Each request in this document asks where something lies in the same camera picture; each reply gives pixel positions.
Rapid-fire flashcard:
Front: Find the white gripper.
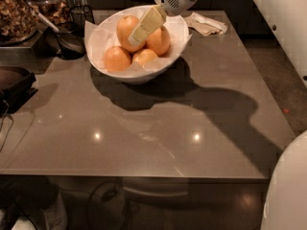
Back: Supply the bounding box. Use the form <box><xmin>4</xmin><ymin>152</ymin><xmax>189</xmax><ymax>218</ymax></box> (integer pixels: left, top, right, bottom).
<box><xmin>128</xmin><ymin>0</ymin><xmax>194</xmax><ymax>46</ymax></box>

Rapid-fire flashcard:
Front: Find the dark device at left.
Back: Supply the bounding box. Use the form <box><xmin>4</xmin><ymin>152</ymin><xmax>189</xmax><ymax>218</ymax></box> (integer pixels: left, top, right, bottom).
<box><xmin>0</xmin><ymin>66</ymin><xmax>36</xmax><ymax>116</ymax></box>

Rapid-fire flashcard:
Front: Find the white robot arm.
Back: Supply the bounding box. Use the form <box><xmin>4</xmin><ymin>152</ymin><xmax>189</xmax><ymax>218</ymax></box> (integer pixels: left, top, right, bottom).
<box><xmin>129</xmin><ymin>0</ymin><xmax>307</xmax><ymax>230</ymax></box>

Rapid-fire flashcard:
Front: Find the black wire mesh cup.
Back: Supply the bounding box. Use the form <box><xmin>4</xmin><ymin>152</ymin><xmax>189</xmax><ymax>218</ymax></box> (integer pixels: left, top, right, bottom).
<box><xmin>70</xmin><ymin>5</ymin><xmax>95</xmax><ymax>35</ymax></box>

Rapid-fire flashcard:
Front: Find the orange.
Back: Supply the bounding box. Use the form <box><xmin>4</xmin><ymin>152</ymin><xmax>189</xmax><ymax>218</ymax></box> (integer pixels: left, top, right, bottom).
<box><xmin>132</xmin><ymin>49</ymin><xmax>158</xmax><ymax>66</ymax></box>
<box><xmin>146</xmin><ymin>26</ymin><xmax>171</xmax><ymax>57</ymax></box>
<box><xmin>103</xmin><ymin>46</ymin><xmax>131</xmax><ymax>72</ymax></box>
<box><xmin>116</xmin><ymin>15</ymin><xmax>145</xmax><ymax>53</ymax></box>

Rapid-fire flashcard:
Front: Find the crumpled paper napkin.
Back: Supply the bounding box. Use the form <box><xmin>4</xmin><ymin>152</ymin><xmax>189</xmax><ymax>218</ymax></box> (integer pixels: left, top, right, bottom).
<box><xmin>184</xmin><ymin>12</ymin><xmax>227</xmax><ymax>36</ymax></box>

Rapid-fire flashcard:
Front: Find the black cable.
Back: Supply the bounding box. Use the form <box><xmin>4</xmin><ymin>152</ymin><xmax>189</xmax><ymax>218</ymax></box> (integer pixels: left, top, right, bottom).
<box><xmin>0</xmin><ymin>99</ymin><xmax>15</xmax><ymax>153</ymax></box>

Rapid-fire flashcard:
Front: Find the white bowl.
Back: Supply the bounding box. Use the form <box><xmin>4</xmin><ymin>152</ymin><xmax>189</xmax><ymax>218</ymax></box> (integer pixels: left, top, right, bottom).
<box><xmin>85</xmin><ymin>5</ymin><xmax>190</xmax><ymax>85</ymax></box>

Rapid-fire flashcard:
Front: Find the black scoop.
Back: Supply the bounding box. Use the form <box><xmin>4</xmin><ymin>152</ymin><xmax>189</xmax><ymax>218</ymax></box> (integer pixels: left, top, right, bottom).
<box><xmin>31</xmin><ymin>9</ymin><xmax>85</xmax><ymax>59</ymax></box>

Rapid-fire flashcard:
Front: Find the large glass snack jar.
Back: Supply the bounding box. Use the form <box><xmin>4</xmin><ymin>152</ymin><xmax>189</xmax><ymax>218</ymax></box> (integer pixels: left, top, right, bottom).
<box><xmin>0</xmin><ymin>0</ymin><xmax>37</xmax><ymax>46</ymax></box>

